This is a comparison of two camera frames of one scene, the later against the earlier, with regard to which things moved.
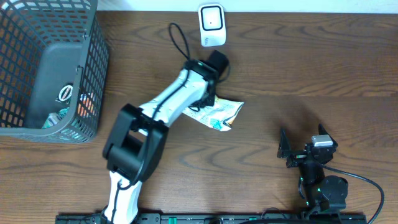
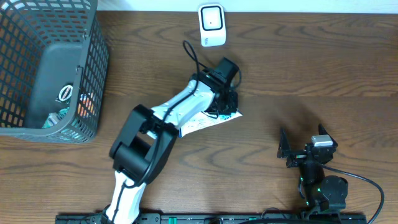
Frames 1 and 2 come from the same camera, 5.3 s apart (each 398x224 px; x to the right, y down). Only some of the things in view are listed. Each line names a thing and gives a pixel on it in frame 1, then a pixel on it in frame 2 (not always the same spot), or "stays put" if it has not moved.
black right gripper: x=284 y=149 stays put
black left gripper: x=205 y=101 -> x=226 y=106
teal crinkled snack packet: x=62 y=112 stays put
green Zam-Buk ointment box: x=64 y=94 stays put
